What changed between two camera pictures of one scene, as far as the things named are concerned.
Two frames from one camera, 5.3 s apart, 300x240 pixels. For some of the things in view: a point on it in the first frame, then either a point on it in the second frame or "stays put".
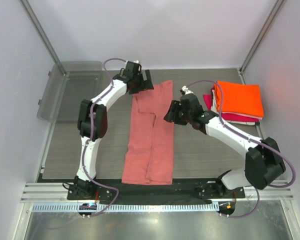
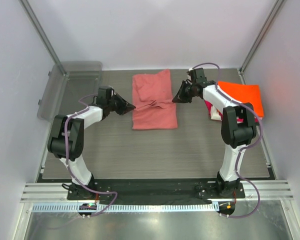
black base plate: (139, 189) stays put
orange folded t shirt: (242, 98) stays put
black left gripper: (146, 85) to (125, 106)
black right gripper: (172, 115) to (181, 97)
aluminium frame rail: (35, 192) stays put
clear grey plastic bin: (67, 83) stays put
